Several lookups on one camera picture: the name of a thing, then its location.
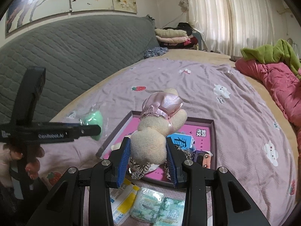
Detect yellow white wipes pack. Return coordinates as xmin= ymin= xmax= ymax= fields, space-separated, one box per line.
xmin=110 ymin=178 xmax=140 ymax=225

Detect pink patterned bed sheet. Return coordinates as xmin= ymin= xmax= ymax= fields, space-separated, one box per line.
xmin=37 ymin=58 xmax=297 ymax=226

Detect cartoon face tissue pack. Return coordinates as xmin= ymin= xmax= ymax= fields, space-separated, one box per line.
xmin=192 ymin=150 xmax=213 ymax=169

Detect white green tissue pack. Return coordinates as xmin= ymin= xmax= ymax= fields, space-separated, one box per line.
xmin=130 ymin=187 xmax=164 ymax=223

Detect grey quilted headboard cover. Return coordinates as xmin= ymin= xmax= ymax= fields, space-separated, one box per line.
xmin=1 ymin=15 xmax=158 ymax=123

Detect left hand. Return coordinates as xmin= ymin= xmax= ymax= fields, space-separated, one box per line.
xmin=0 ymin=143 xmax=46 ymax=189

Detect cream plush pink dress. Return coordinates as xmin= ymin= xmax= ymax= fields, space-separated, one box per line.
xmin=130 ymin=88 xmax=187 ymax=180

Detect green blanket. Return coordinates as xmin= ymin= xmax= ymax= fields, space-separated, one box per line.
xmin=240 ymin=39 xmax=300 ymax=80

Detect leopard print scrunchie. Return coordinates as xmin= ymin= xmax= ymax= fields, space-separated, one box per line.
xmin=164 ymin=145 xmax=192 ymax=182

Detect shallow purple cardboard box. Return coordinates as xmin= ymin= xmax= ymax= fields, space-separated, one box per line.
xmin=95 ymin=110 xmax=217 ymax=189

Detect white curtain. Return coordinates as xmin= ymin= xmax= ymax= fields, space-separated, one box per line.
xmin=185 ymin=0 xmax=274 ymax=55

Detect white floral scrunchie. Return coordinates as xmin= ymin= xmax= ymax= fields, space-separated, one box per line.
xmin=111 ymin=142 xmax=121 ymax=151

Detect blue patterned cloth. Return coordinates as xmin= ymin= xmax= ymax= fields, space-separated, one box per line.
xmin=144 ymin=47 xmax=168 ymax=59

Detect pink book blue title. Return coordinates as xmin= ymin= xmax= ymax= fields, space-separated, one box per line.
xmin=103 ymin=117 xmax=212 ymax=182

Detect green flower tissue pack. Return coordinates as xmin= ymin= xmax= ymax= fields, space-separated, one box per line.
xmin=154 ymin=197 xmax=185 ymax=226

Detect green sponge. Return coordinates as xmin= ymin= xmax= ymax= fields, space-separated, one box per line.
xmin=79 ymin=110 xmax=104 ymax=141

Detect folded clothes pile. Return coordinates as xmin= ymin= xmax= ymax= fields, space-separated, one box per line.
xmin=155 ymin=22 xmax=202 ymax=50

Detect red pink quilt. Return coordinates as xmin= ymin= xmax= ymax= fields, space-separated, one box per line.
xmin=235 ymin=58 xmax=300 ymax=162

